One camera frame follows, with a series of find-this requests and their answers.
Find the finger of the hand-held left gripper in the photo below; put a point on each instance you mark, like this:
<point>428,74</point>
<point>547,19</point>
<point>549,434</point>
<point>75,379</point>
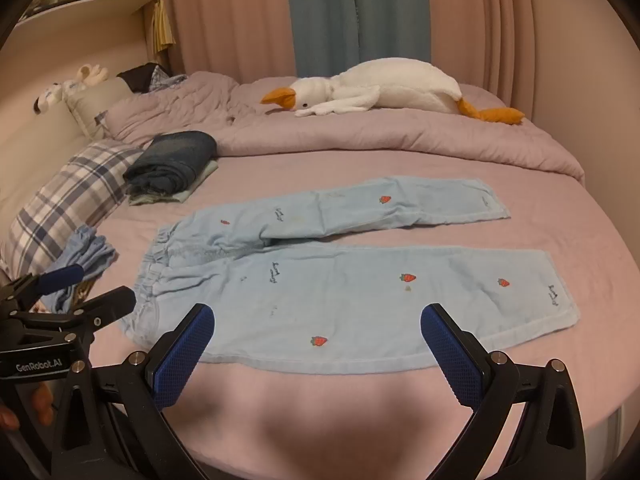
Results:
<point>65,276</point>
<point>107,305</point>

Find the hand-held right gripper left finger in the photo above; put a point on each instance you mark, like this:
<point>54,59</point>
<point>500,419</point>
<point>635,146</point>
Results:
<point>185,355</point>

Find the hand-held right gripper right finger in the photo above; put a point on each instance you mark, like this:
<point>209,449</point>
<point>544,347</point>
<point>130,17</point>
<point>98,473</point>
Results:
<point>450,360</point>

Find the light blue strawberry pants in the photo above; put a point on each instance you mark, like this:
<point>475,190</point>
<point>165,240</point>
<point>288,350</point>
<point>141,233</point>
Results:
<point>350,300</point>

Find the person's left hand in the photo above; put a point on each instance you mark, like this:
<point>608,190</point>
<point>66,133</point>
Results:
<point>41,395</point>

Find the folded light blue clothes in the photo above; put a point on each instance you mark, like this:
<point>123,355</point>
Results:
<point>90,250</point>

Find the plaid pillow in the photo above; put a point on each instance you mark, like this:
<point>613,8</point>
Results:
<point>65,195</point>

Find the pink bed sheet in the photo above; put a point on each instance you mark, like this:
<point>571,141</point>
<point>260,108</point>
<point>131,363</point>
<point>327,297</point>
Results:
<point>350,410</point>

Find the folded pale green garment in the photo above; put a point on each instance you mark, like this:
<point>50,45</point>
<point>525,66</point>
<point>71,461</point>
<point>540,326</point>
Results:
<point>155,199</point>

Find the folded dark blue jeans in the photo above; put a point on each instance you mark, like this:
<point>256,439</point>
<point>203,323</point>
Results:
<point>175,155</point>

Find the beige pillow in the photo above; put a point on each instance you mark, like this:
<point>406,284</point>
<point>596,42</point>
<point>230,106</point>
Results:
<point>95,100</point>

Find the white rabbit plush toy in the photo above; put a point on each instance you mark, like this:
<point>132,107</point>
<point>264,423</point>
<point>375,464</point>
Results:
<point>82,76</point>

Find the dark brown clothing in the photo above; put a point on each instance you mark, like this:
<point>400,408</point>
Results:
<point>140,76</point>

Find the beige headboard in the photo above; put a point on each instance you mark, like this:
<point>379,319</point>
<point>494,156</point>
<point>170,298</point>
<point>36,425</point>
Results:
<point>30,60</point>

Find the blue checked clothing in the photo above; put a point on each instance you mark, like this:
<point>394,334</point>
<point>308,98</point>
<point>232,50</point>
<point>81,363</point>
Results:
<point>167,81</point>

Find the pink quilt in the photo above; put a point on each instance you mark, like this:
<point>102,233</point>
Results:
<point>400,135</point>

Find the white goose plush toy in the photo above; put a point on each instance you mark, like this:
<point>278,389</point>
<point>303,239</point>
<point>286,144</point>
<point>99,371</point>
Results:
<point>400,80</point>

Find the pink curtain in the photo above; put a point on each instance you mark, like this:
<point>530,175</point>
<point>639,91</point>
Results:
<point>225,10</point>

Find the blue curtain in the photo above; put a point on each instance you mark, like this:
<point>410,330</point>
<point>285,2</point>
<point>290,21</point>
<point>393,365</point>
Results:
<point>350,10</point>

